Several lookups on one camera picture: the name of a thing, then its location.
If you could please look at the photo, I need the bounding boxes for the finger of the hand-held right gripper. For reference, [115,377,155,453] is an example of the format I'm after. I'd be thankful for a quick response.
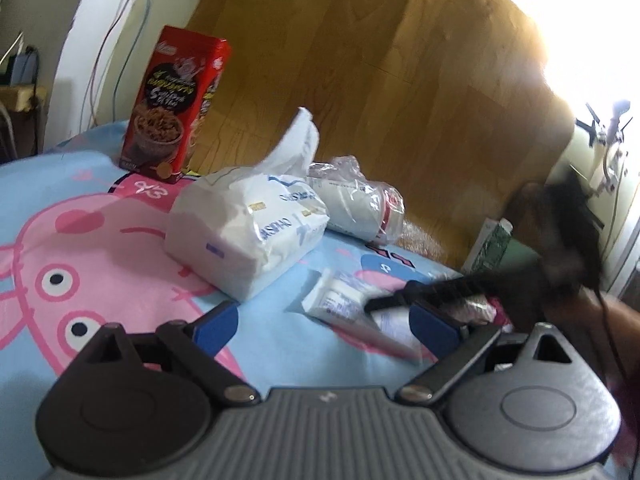
[364,266,547,317]

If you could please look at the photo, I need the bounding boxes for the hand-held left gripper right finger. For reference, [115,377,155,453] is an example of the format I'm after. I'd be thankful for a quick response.
[397,304,573,407]

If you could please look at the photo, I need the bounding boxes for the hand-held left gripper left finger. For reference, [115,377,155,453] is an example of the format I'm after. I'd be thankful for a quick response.
[75,301,262,406]

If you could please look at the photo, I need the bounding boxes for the clear packet with barcode label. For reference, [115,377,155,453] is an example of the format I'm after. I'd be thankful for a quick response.
[372,310,426,356]

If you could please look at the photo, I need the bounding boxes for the white cream tube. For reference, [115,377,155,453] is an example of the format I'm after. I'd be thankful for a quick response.
[301,268,423,362]

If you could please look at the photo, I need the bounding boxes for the person's right forearm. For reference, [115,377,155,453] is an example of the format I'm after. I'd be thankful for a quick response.
[597,292,640,391]

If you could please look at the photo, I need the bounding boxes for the red white lidded cup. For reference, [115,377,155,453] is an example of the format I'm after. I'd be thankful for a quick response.
[447,296,512,335]

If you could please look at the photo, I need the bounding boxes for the clear plastic wrap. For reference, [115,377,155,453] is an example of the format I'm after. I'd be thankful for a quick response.
[397,217,446,258]

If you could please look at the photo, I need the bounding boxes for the green drink carton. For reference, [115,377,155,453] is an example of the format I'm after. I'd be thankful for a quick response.
[461,216,516,275]

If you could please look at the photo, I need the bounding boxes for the white tissue pack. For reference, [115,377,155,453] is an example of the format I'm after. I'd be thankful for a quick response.
[164,106,331,304]

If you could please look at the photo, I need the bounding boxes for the paper cup stack in plastic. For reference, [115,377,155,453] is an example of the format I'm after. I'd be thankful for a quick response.
[306,156,405,245]

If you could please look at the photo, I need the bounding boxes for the cartoon pig printed blanket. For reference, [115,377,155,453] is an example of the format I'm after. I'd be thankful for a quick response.
[0,119,640,480]

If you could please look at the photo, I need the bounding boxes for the wooden headboard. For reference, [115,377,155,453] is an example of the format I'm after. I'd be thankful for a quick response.
[185,0,576,267]

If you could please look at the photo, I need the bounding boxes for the red cereal box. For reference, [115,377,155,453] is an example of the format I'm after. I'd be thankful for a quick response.
[119,25,232,185]

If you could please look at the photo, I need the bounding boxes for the white metal rack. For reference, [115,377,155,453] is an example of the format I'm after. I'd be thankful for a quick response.
[0,102,18,161]

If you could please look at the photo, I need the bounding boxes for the blue bag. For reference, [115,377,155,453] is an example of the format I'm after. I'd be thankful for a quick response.
[6,46,41,87]

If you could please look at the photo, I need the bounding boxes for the wall fixture with black brackets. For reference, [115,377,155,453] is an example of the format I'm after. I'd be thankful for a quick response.
[572,99,636,198]

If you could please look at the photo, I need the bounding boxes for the wall cables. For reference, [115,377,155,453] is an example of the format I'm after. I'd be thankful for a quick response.
[82,0,156,128]

